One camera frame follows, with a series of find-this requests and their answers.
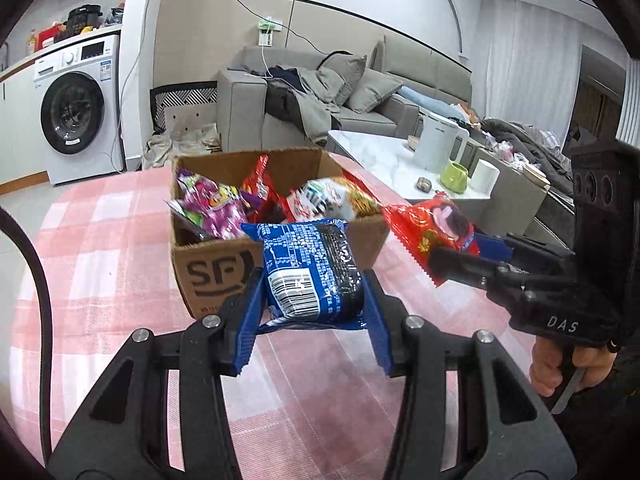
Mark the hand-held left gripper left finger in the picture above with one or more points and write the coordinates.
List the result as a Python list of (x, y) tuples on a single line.
[(249, 320)]

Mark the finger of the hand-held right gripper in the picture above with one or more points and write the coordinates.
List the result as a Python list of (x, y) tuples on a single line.
[(525, 247), (460, 265)]

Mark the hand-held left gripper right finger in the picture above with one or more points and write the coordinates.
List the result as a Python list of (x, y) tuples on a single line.
[(378, 320)]

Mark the red cookie packet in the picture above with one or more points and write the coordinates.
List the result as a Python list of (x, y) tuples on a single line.
[(425, 222)]

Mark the brown cardboard box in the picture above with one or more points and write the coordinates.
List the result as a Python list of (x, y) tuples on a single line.
[(220, 270)]

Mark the blue snack packet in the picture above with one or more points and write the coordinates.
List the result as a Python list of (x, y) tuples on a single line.
[(310, 260)]

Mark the purple snack packet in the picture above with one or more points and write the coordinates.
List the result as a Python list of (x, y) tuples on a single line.
[(215, 210)]

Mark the large noodle snack packet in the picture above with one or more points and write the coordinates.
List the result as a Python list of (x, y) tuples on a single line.
[(362, 202)]

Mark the red chips packet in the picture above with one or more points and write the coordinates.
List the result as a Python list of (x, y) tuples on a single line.
[(260, 187)]

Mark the white and red snack packet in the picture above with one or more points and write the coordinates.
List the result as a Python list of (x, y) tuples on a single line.
[(320, 195)]

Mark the person's right forearm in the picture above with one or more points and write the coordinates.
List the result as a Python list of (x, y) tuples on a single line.
[(605, 425)]

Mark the person's right hand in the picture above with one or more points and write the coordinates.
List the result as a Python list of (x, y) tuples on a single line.
[(545, 365)]

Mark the white cylindrical cup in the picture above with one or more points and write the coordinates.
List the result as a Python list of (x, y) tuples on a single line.
[(485, 175)]

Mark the green cup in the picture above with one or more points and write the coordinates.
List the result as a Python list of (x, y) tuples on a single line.
[(454, 179)]

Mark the small metal container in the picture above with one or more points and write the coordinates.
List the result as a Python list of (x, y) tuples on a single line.
[(424, 185)]

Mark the pile of grey clothes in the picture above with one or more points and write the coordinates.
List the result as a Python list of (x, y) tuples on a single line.
[(530, 145)]

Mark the white electric kettle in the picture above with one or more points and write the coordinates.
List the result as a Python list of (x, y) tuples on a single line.
[(435, 145)]

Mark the small brown bowl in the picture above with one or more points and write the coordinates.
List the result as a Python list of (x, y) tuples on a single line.
[(412, 142)]

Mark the brown wooden door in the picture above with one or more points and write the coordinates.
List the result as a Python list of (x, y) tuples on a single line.
[(597, 100)]

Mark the marble coffee table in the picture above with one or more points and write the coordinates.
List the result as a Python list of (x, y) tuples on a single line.
[(370, 152)]

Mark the pink checked tablecloth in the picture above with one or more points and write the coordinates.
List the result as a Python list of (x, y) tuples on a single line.
[(110, 240)]

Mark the light blue blanket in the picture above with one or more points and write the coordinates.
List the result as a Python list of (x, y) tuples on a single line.
[(420, 99)]

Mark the white curtain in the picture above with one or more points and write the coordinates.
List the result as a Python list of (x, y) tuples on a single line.
[(525, 60)]

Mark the beige cloth on floor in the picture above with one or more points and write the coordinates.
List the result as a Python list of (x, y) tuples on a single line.
[(165, 147)]

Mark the grey sofa cushion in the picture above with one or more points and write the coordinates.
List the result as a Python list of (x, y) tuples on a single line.
[(372, 91), (345, 77)]

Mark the grey sofa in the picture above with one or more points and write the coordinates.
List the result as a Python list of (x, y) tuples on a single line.
[(240, 110)]

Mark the grey jacket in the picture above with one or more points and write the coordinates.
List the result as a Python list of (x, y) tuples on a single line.
[(305, 110)]

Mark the white washing machine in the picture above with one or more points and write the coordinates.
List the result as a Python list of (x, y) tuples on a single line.
[(80, 110)]

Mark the black basket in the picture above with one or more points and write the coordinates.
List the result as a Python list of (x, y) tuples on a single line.
[(85, 19)]

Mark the red box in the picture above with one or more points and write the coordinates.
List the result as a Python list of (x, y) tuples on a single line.
[(49, 36)]

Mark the yellow bottle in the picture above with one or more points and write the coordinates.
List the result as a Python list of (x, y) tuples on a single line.
[(31, 42)]

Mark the white wall power strip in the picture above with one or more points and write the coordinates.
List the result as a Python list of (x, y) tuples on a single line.
[(268, 30)]

